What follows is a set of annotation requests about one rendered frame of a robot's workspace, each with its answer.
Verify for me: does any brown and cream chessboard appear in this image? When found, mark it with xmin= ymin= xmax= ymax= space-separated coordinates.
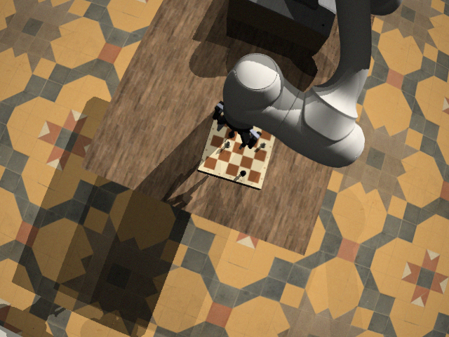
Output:
xmin=198 ymin=120 xmax=275 ymax=189

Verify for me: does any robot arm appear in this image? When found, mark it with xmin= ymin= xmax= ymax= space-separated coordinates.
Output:
xmin=223 ymin=0 xmax=403 ymax=168

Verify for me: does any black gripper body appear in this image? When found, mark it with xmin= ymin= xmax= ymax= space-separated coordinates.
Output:
xmin=224 ymin=118 xmax=253 ymax=133

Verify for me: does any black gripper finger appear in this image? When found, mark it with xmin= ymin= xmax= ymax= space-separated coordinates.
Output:
xmin=213 ymin=101 xmax=226 ymax=132
xmin=237 ymin=128 xmax=262 ymax=150

